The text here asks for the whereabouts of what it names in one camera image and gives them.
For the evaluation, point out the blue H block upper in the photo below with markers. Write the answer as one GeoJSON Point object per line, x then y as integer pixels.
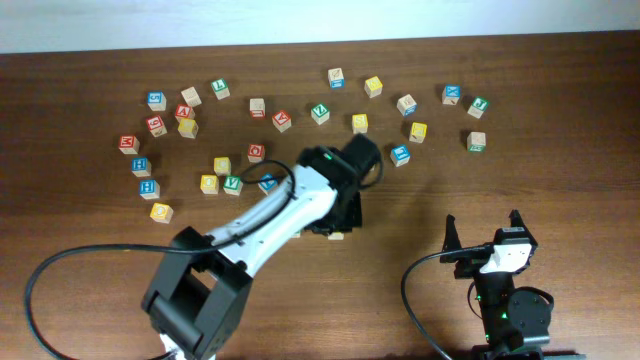
{"type": "Point", "coordinates": [141, 167]}

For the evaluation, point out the yellow O block bottom left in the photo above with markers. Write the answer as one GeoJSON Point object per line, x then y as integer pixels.
{"type": "Point", "coordinates": [161, 213]}

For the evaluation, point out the red A block left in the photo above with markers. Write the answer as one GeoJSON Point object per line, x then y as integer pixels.
{"type": "Point", "coordinates": [184, 111]}

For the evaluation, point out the plain wooden block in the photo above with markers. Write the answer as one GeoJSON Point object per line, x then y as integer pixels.
{"type": "Point", "coordinates": [191, 97]}

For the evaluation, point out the yellow S block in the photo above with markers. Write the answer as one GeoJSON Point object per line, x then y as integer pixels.
{"type": "Point", "coordinates": [359, 123]}
{"type": "Point", "coordinates": [335, 236]}

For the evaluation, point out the blue P block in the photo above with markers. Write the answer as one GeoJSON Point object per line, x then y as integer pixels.
{"type": "Point", "coordinates": [268, 183]}

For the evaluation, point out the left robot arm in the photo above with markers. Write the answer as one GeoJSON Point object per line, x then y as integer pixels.
{"type": "Point", "coordinates": [198, 293]}

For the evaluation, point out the green edged wooden block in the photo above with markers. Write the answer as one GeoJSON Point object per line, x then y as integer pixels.
{"type": "Point", "coordinates": [476, 142]}

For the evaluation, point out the green J block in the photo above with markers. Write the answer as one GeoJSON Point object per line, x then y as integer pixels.
{"type": "Point", "coordinates": [478, 107]}

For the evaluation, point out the yellow block lower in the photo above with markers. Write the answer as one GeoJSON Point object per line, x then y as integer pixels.
{"type": "Point", "coordinates": [209, 184]}

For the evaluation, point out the green V block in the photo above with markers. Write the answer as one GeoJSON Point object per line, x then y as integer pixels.
{"type": "Point", "coordinates": [233, 185]}

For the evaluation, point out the blue edged wooden block right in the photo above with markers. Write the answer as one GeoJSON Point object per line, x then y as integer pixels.
{"type": "Point", "coordinates": [406, 105]}

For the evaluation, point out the blue edged wooden block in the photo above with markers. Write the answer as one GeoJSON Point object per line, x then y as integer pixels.
{"type": "Point", "coordinates": [336, 78]}
{"type": "Point", "coordinates": [406, 105]}

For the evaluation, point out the yellow block upper left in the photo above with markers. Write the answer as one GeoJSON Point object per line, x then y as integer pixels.
{"type": "Point", "coordinates": [188, 128]}

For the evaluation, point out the red a block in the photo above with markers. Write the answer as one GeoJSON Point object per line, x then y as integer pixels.
{"type": "Point", "coordinates": [184, 111]}
{"type": "Point", "coordinates": [282, 120]}

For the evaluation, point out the blue E block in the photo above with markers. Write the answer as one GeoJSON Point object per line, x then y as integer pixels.
{"type": "Point", "coordinates": [400, 155]}

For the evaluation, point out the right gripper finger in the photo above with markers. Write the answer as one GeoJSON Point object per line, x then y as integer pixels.
{"type": "Point", "coordinates": [516, 220]}
{"type": "Point", "coordinates": [451, 240]}

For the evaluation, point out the blue h block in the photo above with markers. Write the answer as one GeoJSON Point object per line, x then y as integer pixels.
{"type": "Point", "coordinates": [149, 189]}
{"type": "Point", "coordinates": [141, 167]}

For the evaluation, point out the yellow block centre left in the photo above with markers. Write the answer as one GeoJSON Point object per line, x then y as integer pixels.
{"type": "Point", "coordinates": [222, 166]}

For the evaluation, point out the green Z block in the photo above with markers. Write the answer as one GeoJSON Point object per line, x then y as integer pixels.
{"type": "Point", "coordinates": [320, 113]}

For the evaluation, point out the blue K block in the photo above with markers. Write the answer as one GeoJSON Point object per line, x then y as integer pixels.
{"type": "Point", "coordinates": [451, 94]}

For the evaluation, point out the yellow block top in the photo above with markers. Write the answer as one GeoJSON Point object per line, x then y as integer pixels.
{"type": "Point", "coordinates": [373, 87]}

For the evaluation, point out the red 6 block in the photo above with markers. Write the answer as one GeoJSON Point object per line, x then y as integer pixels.
{"type": "Point", "coordinates": [156, 126]}

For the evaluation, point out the blue edged wooden block top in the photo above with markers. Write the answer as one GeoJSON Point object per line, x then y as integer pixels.
{"type": "Point", "coordinates": [336, 78]}

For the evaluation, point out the red edged wooden block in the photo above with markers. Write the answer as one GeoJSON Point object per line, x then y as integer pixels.
{"type": "Point", "coordinates": [257, 107]}

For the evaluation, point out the blue 5 block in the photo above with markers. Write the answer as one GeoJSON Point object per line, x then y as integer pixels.
{"type": "Point", "coordinates": [156, 101]}

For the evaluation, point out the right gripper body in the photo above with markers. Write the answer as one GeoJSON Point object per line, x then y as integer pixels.
{"type": "Point", "coordinates": [469, 267]}

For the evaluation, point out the red M block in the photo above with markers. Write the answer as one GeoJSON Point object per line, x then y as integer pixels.
{"type": "Point", "coordinates": [129, 144]}

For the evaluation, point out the green L block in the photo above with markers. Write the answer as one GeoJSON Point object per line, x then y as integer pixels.
{"type": "Point", "coordinates": [220, 88]}

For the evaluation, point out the red A block centre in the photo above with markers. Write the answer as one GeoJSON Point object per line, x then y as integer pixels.
{"type": "Point", "coordinates": [282, 120]}

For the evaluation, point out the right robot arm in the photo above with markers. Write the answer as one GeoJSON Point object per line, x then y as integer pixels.
{"type": "Point", "coordinates": [515, 320]}

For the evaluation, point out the red Q block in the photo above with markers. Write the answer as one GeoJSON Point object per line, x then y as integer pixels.
{"type": "Point", "coordinates": [256, 153]}

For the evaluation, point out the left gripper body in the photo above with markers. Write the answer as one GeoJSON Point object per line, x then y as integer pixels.
{"type": "Point", "coordinates": [345, 206]}

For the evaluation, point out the blue H block lower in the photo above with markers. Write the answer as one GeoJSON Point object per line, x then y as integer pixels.
{"type": "Point", "coordinates": [149, 189]}

